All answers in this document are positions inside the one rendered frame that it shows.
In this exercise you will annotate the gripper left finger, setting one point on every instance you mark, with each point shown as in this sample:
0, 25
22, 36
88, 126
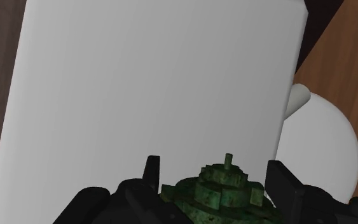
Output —
135, 201

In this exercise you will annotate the green tiered metal ornament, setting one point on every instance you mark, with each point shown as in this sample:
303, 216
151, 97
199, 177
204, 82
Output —
219, 195

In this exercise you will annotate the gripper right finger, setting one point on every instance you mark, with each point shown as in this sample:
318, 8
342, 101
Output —
293, 198

